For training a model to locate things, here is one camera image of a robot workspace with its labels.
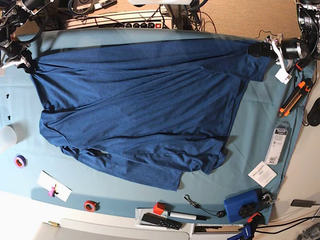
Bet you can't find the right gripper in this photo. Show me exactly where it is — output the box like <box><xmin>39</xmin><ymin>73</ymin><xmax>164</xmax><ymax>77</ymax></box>
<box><xmin>0</xmin><ymin>41</ymin><xmax>37</xmax><ymax>74</ymax></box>

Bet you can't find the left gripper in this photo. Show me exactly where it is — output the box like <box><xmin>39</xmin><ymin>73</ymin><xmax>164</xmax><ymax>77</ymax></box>
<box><xmin>247</xmin><ymin>34</ymin><xmax>309</xmax><ymax>73</ymax></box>

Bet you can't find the blue t-shirt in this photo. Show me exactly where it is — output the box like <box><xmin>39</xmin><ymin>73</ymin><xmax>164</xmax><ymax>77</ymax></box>
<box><xmin>31</xmin><ymin>38</ymin><xmax>270</xmax><ymax>191</ymax></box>

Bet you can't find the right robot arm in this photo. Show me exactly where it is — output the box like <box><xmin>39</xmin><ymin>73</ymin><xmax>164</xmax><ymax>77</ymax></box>
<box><xmin>0</xmin><ymin>0</ymin><xmax>53</xmax><ymax>74</ymax></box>

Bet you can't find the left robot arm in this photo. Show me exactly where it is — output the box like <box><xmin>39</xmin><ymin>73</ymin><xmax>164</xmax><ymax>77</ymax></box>
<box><xmin>247</xmin><ymin>0</ymin><xmax>320</xmax><ymax>74</ymax></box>

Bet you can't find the orange black clamp upper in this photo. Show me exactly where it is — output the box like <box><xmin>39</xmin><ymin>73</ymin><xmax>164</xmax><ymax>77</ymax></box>
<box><xmin>295</xmin><ymin>59</ymin><xmax>310</xmax><ymax>72</ymax></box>

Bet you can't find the orange black utility knife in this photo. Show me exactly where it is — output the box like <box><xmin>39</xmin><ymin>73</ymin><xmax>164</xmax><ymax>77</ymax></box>
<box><xmin>277</xmin><ymin>78</ymin><xmax>314</xmax><ymax>118</ymax></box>

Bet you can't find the translucent white plastic cup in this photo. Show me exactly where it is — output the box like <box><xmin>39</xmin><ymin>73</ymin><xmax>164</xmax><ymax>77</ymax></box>
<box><xmin>0</xmin><ymin>125</ymin><xmax>17</xmax><ymax>153</ymax></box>

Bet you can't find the black computer mouse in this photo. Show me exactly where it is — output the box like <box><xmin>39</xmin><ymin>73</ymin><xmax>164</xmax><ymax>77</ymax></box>
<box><xmin>307</xmin><ymin>98</ymin><xmax>320</xmax><ymax>127</ymax></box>

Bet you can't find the packaged blade box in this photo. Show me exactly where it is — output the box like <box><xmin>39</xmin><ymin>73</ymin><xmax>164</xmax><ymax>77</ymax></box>
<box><xmin>264</xmin><ymin>122</ymin><xmax>290</xmax><ymax>165</ymax></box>

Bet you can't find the purple tape roll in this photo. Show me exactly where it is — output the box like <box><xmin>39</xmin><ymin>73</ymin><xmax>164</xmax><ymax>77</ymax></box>
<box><xmin>14</xmin><ymin>155</ymin><xmax>27</xmax><ymax>168</ymax></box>

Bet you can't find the white power strip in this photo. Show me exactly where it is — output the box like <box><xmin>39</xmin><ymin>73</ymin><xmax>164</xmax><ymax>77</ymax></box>
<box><xmin>65</xmin><ymin>6</ymin><xmax>174</xmax><ymax>30</ymax></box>

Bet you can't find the white paper card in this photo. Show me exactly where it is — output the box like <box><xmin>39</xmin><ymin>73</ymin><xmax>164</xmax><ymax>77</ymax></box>
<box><xmin>37</xmin><ymin>171</ymin><xmax>72</xmax><ymax>202</ymax></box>

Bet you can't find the white leaflet card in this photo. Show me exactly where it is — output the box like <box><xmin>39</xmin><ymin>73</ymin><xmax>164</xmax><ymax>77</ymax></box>
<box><xmin>248</xmin><ymin>161</ymin><xmax>277</xmax><ymax>188</ymax></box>

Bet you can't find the pink small clip toy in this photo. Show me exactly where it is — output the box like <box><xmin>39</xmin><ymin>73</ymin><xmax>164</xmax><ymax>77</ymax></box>
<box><xmin>48</xmin><ymin>184</ymin><xmax>59</xmax><ymax>198</ymax></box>

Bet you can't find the light blue table cloth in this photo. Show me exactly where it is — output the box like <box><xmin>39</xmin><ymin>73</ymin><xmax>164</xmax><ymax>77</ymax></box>
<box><xmin>0</xmin><ymin>28</ymin><xmax>315</xmax><ymax>225</ymax></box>

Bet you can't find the metal carabiner clip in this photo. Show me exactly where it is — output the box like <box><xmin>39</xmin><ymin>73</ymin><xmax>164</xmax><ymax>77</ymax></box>
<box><xmin>261</xmin><ymin>192</ymin><xmax>277</xmax><ymax>205</ymax></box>

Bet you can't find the red tape roll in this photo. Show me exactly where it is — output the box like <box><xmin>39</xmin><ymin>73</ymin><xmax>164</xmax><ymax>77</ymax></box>
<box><xmin>83</xmin><ymin>200</ymin><xmax>100</xmax><ymax>212</ymax></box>

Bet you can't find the blue box with knob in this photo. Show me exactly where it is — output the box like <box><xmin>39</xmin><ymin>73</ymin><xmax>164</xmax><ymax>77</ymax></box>
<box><xmin>223</xmin><ymin>188</ymin><xmax>263</xmax><ymax>223</ymax></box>

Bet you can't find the brass small pin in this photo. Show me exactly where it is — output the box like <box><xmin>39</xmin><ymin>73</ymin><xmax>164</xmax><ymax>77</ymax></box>
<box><xmin>47</xmin><ymin>221</ymin><xmax>60</xmax><ymax>227</ymax></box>

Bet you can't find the black small device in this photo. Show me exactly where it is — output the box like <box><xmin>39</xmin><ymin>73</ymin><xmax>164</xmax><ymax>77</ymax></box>
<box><xmin>290</xmin><ymin>199</ymin><xmax>315</xmax><ymax>208</ymax></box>

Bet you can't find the blue orange clamp lower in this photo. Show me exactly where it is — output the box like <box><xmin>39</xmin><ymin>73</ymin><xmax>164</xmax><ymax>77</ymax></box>
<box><xmin>227</xmin><ymin>212</ymin><xmax>264</xmax><ymax>240</ymax></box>

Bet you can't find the white black marker pen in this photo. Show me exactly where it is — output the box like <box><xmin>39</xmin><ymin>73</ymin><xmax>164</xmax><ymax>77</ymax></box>
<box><xmin>168</xmin><ymin>211</ymin><xmax>208</xmax><ymax>221</ymax></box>

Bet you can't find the red cube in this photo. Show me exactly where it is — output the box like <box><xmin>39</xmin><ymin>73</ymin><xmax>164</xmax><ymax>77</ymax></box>
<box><xmin>153</xmin><ymin>202</ymin><xmax>165</xmax><ymax>216</ymax></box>

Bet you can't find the black remote control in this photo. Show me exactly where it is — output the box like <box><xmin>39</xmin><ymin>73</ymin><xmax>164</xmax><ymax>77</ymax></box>
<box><xmin>141</xmin><ymin>212</ymin><xmax>183</xmax><ymax>230</ymax></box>

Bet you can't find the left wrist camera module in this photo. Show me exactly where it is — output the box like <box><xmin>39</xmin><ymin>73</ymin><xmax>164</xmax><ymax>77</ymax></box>
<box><xmin>275</xmin><ymin>68</ymin><xmax>292</xmax><ymax>85</ymax></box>

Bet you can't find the black lanyard with clip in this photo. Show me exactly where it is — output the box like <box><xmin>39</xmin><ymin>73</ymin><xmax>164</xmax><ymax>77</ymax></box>
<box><xmin>183</xmin><ymin>195</ymin><xmax>227</xmax><ymax>219</ymax></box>

